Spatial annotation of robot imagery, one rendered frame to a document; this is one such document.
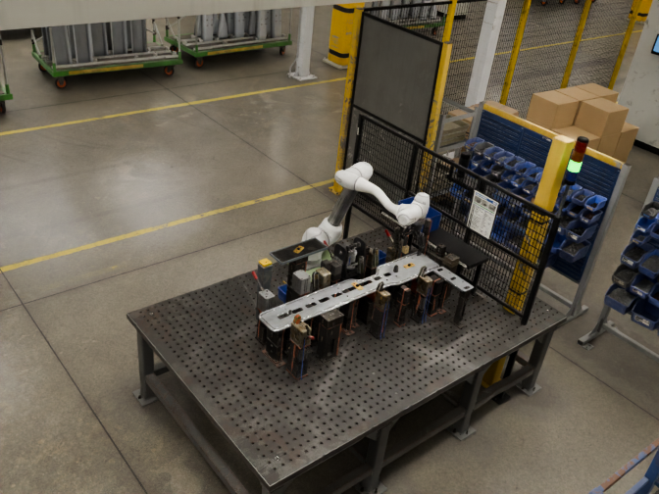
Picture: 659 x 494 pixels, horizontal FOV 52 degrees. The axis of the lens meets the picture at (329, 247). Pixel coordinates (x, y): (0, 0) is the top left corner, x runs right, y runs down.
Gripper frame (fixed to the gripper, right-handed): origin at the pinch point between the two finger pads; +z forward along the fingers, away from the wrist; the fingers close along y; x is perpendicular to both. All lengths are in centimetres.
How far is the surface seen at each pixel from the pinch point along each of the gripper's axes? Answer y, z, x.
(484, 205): 10, -24, 55
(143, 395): -74, 111, -160
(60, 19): 181, -216, -279
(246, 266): -176, 115, -11
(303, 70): -583, 104, 359
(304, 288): -12, 11, -80
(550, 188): 51, -55, 59
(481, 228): 12, -6, 55
